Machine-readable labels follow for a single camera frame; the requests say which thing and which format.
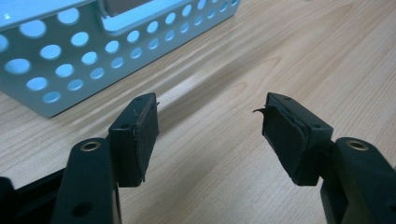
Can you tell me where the light blue perforated plastic basket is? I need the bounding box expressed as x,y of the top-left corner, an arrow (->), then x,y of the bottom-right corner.
0,0 -> 243,119

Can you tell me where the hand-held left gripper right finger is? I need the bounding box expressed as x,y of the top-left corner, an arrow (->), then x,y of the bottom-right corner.
253,91 -> 396,224

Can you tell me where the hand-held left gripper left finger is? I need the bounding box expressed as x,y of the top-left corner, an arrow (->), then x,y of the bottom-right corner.
50,91 -> 161,224

